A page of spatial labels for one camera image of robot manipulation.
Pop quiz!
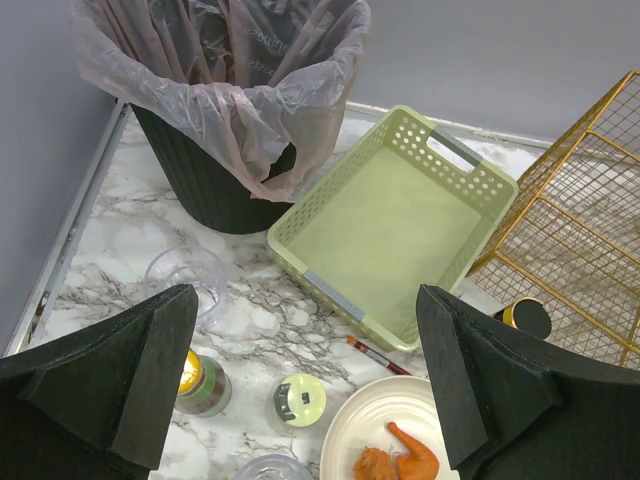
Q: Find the cream round plate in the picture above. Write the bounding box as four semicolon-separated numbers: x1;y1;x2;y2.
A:
319;376;458;479

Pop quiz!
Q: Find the gold-cap pepper grinder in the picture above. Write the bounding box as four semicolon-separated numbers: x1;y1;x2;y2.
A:
493;297;552;339

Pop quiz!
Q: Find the orange chicken wing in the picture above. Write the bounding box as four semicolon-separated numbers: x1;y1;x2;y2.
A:
387;422;440;480

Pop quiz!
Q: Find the orange fried nugget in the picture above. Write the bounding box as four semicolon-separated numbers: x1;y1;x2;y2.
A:
352;447;396;480

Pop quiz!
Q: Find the green-lid seasoning shaker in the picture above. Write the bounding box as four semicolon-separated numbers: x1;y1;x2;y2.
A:
273;373;327;428

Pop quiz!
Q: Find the red pen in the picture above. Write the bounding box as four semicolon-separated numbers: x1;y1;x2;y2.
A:
346;336;411;375

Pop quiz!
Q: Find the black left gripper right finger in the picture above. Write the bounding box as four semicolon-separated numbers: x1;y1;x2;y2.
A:
416;285;639;479

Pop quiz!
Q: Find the clear plastic cup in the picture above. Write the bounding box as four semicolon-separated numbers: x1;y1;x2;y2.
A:
143;244;227;327
234;454;313;480

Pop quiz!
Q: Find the black ribbed trash bin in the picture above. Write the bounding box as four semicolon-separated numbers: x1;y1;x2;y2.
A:
133;106;292;234

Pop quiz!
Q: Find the pale green plastic basket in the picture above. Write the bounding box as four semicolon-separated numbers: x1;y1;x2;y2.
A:
267;105;518;351

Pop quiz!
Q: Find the yellow-lid sauce jar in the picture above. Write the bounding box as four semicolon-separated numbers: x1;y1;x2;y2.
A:
175;350;232;417

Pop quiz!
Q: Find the gold wire rack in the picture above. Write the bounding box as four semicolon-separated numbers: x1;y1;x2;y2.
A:
468;70;639;370

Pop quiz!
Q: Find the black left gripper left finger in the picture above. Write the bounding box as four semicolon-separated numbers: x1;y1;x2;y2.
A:
1;284;198;479

